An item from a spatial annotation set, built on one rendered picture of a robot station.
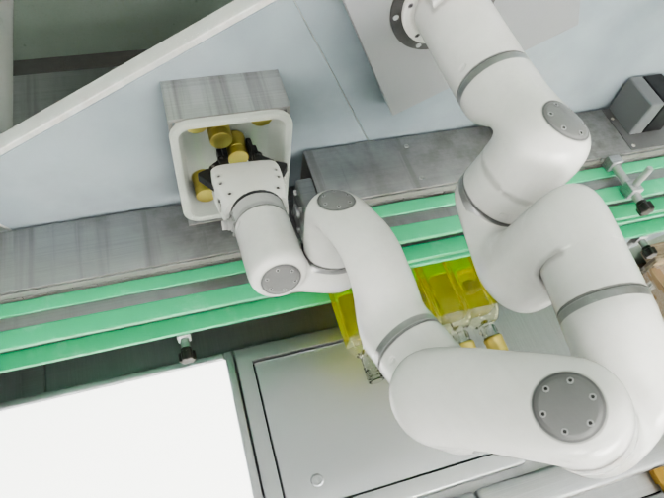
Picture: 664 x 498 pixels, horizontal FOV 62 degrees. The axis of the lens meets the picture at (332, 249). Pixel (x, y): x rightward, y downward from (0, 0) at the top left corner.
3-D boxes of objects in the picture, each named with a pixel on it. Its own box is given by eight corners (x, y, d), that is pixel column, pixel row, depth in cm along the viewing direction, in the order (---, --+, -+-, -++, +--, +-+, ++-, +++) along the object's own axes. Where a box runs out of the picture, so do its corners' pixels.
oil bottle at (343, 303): (317, 263, 107) (350, 365, 97) (320, 247, 103) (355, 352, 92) (344, 257, 109) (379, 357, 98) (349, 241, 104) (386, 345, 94)
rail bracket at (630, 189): (596, 163, 107) (634, 218, 101) (617, 136, 101) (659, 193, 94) (614, 161, 108) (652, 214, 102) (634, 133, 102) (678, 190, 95)
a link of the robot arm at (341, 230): (434, 357, 65) (342, 249, 78) (457, 280, 56) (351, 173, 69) (373, 385, 62) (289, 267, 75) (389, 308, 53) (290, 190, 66)
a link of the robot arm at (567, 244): (673, 286, 51) (557, 353, 64) (577, 103, 63) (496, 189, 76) (597, 281, 48) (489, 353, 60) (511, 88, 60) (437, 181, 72)
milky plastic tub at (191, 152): (177, 184, 96) (185, 224, 92) (158, 82, 77) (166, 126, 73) (275, 170, 100) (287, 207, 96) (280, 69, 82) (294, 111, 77)
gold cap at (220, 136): (203, 113, 82) (207, 134, 80) (226, 110, 83) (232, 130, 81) (206, 129, 85) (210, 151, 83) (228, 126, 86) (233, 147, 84)
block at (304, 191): (289, 212, 102) (297, 243, 98) (290, 179, 94) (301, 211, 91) (307, 208, 103) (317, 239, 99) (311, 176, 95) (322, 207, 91)
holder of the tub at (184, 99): (182, 201, 101) (188, 235, 97) (159, 81, 78) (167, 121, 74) (274, 186, 105) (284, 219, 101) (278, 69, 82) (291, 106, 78)
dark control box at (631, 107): (606, 106, 114) (628, 135, 110) (627, 75, 107) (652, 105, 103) (638, 102, 116) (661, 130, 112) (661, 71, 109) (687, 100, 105)
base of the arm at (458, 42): (386, -34, 67) (435, 53, 60) (485, -83, 65) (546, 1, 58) (409, 52, 81) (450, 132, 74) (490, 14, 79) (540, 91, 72)
